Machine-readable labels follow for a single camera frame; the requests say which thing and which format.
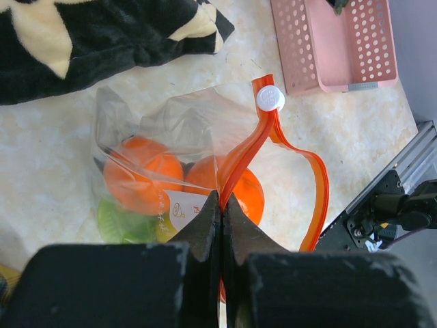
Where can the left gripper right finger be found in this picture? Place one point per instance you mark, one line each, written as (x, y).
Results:
(241, 239)

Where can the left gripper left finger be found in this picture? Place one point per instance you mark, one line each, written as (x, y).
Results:
(198, 297)

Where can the orange tangerine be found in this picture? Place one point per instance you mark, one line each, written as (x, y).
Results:
(201, 179)
(138, 174)

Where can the clear zip top bag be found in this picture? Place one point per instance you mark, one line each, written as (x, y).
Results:
(242, 123)

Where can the green leaf fruit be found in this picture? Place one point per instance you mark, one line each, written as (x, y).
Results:
(117, 225)

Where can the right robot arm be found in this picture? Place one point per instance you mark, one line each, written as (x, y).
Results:
(411, 212)

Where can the yellow plaid shirt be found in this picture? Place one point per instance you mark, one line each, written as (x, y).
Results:
(9, 280)

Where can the pink plastic basket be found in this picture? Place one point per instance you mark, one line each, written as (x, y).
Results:
(322, 51)

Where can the loose green leaf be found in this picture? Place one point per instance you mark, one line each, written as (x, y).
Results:
(337, 5)

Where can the black floral pillow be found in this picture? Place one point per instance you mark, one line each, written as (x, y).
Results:
(52, 48)

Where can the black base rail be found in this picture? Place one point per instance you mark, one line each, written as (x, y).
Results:
(355, 228)

